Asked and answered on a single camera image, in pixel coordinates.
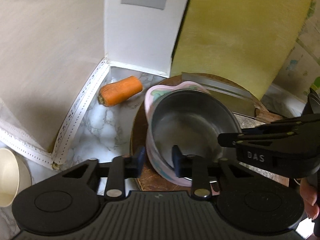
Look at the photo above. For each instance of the cream bowl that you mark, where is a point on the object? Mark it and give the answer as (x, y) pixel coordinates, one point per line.
(14, 177)

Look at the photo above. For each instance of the orange carrot piece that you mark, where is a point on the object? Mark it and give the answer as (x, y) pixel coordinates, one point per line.
(115, 93)

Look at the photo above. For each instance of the white vented appliance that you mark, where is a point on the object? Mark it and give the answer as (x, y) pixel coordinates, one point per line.
(141, 34)

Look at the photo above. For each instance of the round wooden cutting board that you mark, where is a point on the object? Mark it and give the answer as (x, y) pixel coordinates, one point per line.
(150, 180)

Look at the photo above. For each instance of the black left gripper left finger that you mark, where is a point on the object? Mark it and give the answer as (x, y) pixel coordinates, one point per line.
(72, 199)

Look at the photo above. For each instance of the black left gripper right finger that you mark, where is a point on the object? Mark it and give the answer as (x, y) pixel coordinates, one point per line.
(246, 200)

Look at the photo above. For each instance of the steel cleaver knife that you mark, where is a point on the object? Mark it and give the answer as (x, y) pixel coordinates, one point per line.
(236, 99)

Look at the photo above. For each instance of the person's right hand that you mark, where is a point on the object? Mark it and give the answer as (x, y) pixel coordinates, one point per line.
(309, 195)

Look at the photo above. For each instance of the yellow-green cutting board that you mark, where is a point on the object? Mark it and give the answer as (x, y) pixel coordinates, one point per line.
(245, 41)

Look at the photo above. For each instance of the pink steel-lined bowl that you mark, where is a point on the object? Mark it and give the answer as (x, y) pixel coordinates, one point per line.
(185, 115)

